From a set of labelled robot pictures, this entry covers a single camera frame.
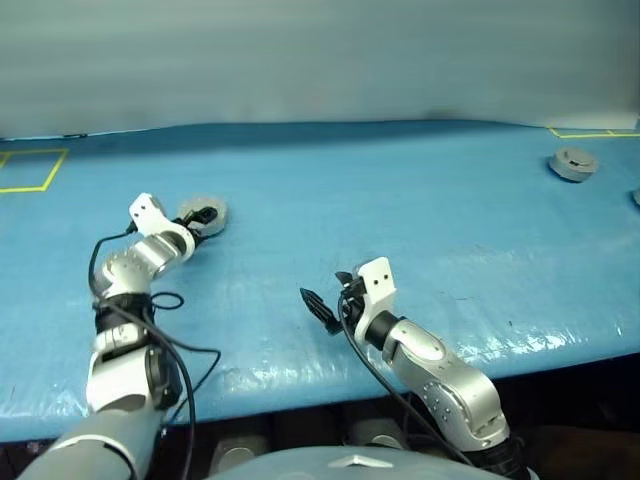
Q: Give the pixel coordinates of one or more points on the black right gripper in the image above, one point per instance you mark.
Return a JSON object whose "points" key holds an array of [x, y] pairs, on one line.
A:
{"points": [[352, 310]]}

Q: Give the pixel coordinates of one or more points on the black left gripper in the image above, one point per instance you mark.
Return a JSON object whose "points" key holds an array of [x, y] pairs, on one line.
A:
{"points": [[192, 232]]}

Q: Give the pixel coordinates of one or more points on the round silver motor lid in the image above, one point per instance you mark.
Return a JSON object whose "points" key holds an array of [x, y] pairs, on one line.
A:
{"points": [[192, 204]]}

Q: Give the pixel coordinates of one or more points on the silver motor housing copper windings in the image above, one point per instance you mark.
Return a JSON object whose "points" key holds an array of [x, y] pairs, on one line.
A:
{"points": [[222, 222]]}

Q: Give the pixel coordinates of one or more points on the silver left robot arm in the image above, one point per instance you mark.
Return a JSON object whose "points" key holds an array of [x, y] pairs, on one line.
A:
{"points": [[125, 280]]}

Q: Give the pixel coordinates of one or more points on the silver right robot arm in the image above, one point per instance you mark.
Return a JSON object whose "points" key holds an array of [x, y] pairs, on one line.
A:
{"points": [[440, 375]]}

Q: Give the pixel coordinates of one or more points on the grey round motor unit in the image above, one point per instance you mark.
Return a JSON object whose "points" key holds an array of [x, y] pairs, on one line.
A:
{"points": [[571, 164]]}

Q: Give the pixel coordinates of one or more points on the blue plastic table cover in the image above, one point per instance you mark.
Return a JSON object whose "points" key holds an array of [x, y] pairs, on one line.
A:
{"points": [[325, 200]]}

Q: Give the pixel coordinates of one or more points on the grey rounded cylinder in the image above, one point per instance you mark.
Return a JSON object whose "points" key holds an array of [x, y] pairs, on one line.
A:
{"points": [[240, 447], [375, 435]]}

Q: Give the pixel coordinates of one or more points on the grey robot torso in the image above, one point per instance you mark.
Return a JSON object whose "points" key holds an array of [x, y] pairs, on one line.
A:
{"points": [[350, 465]]}

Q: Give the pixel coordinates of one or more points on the yellow tape rectangle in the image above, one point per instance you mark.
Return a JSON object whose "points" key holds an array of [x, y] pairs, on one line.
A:
{"points": [[557, 134]]}

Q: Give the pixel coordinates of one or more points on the grey round part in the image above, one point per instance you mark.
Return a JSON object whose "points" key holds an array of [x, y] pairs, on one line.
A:
{"points": [[636, 196]]}

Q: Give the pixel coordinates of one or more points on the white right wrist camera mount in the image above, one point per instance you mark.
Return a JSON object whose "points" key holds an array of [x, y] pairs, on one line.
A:
{"points": [[380, 280]]}

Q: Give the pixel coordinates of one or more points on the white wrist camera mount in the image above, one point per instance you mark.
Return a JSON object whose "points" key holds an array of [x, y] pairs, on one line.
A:
{"points": [[147, 212], [380, 280]]}

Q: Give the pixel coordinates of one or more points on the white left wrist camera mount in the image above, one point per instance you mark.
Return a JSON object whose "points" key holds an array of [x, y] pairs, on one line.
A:
{"points": [[147, 212]]}

